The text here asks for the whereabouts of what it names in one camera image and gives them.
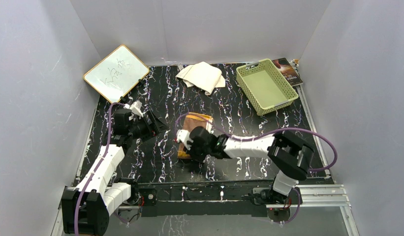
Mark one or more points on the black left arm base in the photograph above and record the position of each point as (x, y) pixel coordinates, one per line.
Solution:
(126, 191)

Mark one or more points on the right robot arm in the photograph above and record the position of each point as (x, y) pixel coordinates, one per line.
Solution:
(288, 152)

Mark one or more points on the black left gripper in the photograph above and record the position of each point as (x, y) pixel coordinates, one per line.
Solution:
(155, 128)

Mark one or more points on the dark book with red cover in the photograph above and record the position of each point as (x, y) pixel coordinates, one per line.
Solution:
(288, 71)

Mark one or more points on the aluminium front rail frame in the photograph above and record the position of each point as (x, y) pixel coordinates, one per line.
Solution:
(232, 198)

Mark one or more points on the yellow brown bear towel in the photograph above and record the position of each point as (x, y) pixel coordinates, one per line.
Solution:
(193, 120)

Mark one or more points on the crumpled white cloth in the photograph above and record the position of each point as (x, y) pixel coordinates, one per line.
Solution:
(203, 76)

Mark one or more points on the green perforated plastic basket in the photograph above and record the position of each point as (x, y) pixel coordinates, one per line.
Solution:
(265, 87)

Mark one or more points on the white board with wooden frame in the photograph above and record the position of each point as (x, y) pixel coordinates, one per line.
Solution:
(117, 74)

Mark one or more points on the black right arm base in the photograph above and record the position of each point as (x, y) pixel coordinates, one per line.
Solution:
(281, 209)

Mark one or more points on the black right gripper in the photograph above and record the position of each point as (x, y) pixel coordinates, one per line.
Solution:
(190, 150)

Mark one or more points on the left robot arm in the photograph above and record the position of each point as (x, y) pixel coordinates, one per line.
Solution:
(87, 207)

